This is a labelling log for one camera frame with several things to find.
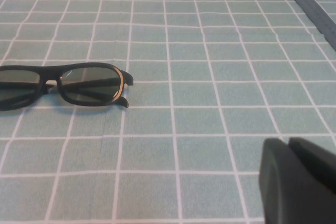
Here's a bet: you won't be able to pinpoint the green checked tablecloth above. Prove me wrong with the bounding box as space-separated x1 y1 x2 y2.
0 0 336 224

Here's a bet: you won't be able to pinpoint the grey metal ruler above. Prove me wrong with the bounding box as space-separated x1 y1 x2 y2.
275 0 336 51

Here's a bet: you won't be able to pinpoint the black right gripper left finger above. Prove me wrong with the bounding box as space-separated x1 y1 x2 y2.
258 137 336 224

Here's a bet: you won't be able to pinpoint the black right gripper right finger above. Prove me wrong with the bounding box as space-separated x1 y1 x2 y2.
288 136 336 193

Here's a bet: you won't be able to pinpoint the black sunglasses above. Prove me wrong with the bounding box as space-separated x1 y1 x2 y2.
0 62 134 112

